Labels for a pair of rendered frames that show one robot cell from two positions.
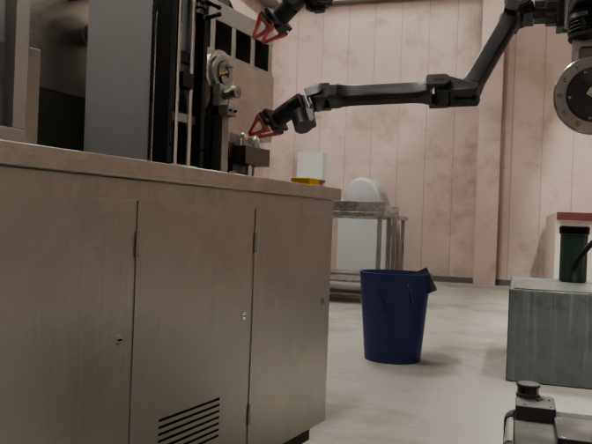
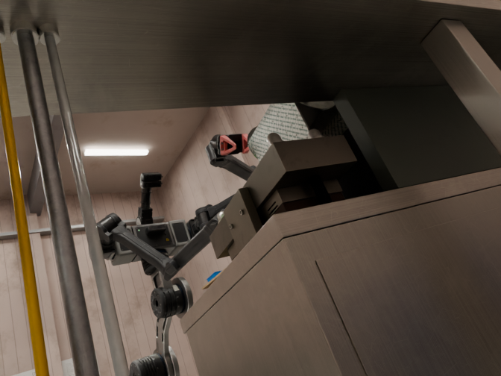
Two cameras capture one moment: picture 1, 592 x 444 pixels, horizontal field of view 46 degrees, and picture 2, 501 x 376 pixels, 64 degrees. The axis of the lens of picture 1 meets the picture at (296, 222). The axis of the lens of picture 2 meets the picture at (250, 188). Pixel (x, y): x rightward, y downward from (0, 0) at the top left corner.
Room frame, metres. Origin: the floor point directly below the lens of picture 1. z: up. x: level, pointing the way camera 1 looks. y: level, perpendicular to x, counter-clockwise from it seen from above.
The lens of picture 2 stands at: (3.18, 0.71, 0.71)
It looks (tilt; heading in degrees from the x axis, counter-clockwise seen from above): 23 degrees up; 211
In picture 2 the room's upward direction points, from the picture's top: 22 degrees counter-clockwise
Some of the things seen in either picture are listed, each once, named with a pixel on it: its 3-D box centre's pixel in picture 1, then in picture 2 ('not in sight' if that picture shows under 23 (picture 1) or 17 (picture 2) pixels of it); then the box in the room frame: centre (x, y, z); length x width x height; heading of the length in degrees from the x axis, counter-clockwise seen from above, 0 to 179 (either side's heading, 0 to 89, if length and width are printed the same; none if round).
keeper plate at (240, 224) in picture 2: not in sight; (242, 224); (2.55, 0.29, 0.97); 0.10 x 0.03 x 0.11; 62
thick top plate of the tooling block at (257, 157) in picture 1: (210, 157); (272, 204); (2.46, 0.31, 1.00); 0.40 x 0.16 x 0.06; 62
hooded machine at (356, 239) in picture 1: (366, 229); not in sight; (9.78, -1.01, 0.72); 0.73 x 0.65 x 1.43; 72
